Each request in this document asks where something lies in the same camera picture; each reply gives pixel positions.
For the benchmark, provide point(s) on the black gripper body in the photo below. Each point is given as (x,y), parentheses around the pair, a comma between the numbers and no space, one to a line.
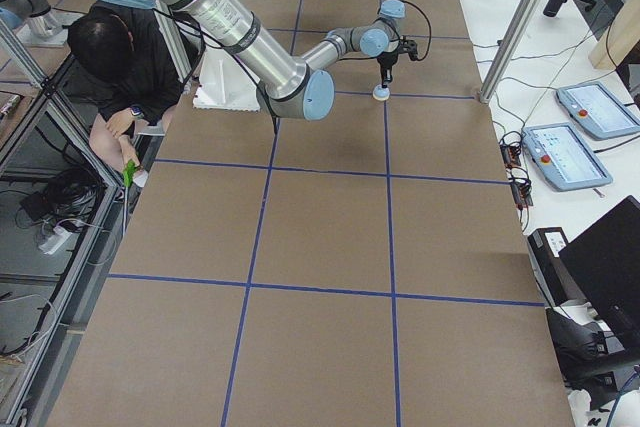
(386,63)

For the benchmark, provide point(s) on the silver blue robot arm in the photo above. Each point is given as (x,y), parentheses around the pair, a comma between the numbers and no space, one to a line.
(381,40)
(288,86)

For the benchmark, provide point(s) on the near teach pendant tablet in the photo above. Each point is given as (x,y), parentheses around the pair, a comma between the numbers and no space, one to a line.
(564,158)

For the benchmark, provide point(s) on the teach pendant tablet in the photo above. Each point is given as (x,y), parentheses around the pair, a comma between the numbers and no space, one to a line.
(597,110)
(564,158)

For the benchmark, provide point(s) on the far teach pendant tablet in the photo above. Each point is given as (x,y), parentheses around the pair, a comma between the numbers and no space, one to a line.
(597,110)

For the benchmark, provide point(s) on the black box with label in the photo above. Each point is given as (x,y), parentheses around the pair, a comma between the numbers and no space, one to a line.
(557,284)

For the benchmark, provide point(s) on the seated person in black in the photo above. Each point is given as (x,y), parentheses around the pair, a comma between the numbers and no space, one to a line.
(125,55)

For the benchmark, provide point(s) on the black computer monitor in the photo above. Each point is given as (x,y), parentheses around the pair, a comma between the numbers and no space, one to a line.
(604,262)

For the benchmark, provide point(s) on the white power strip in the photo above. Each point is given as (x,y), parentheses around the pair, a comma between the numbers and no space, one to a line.
(54,241)

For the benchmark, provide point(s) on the circuit board with wires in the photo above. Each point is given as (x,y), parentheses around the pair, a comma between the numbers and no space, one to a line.
(510,145)

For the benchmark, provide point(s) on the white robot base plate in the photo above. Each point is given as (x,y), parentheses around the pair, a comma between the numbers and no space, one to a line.
(225,83)

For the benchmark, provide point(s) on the aluminium frame post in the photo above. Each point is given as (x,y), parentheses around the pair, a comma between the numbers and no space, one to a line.
(510,42)

